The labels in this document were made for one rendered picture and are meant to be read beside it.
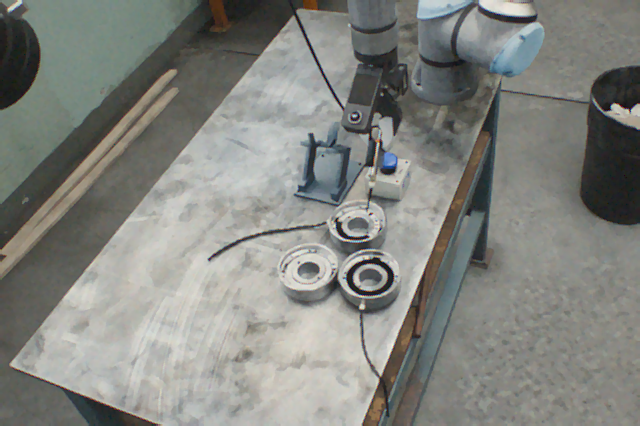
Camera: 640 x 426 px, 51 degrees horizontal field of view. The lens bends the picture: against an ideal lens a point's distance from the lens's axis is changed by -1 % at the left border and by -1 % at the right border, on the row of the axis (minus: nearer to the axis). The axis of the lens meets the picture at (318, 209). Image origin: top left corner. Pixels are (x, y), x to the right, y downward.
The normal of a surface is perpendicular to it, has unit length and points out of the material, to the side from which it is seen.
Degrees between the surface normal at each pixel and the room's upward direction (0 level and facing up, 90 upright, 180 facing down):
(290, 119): 0
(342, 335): 0
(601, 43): 0
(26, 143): 90
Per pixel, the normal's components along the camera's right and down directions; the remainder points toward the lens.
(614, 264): -0.11, -0.69
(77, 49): 0.91, 0.21
